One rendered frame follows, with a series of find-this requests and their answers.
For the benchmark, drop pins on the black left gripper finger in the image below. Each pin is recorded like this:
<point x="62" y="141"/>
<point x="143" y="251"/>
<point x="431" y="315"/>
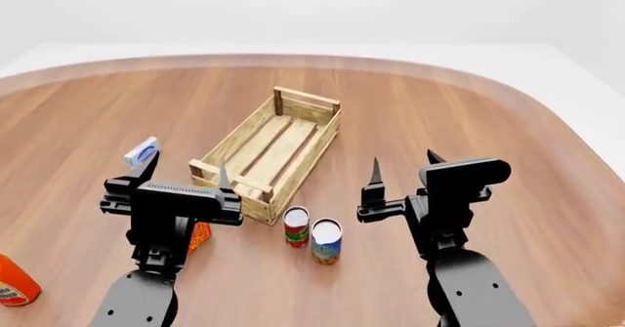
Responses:
<point x="224" y="178"/>
<point x="145" y="169"/>

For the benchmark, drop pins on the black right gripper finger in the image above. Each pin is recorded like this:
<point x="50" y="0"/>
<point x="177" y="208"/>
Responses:
<point x="375" y="182"/>
<point x="434" y="157"/>

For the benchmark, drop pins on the wooden slatted crate tray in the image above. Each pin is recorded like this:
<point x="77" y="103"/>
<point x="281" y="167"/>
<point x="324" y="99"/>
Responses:
<point x="273" y="151"/>

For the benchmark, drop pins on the red orange ketchup bottle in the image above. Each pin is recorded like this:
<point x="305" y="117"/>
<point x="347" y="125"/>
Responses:
<point x="14" y="285"/>

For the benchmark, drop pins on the small blue white box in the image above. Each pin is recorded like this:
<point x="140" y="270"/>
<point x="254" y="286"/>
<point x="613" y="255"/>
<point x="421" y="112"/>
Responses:
<point x="142" y="152"/>

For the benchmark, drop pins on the orange patterned carton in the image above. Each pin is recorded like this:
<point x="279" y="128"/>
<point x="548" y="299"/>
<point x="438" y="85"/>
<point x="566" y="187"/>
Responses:
<point x="201" y="236"/>

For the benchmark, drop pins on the blue yellow labelled tin can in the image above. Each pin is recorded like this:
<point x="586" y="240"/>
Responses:
<point x="326" y="243"/>

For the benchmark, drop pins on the red labelled tin can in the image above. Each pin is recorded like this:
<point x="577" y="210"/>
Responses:
<point x="296" y="228"/>

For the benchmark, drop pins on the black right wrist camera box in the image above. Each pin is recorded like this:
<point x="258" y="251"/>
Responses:
<point x="464" y="175"/>

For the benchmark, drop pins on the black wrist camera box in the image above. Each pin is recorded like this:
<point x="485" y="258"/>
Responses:
<point x="464" y="175"/>
<point x="178" y="197"/>

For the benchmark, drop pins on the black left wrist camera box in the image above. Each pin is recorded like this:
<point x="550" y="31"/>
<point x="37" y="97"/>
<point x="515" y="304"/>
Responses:
<point x="178" y="197"/>

